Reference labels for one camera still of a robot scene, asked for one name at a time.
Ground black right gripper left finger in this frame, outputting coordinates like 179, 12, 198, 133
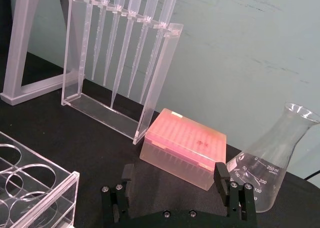
100, 163, 136, 224

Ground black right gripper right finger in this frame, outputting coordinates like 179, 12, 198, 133
213, 162, 258, 223

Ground glass conical flask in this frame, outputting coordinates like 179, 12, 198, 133
224, 102, 320, 213

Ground pink pipette tip box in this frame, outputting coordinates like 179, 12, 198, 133
139, 107, 228, 190

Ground black table cloth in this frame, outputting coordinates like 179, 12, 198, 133
0, 50, 320, 228

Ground clear acrylic tube rack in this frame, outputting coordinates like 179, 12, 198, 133
0, 131, 80, 228

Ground clear acrylic pipette stand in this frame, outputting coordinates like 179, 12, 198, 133
61, 0, 185, 146

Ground thin black cable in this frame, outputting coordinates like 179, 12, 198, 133
305, 170, 320, 182

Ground white plastic frame stand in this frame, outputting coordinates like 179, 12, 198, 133
0, 0, 76, 106

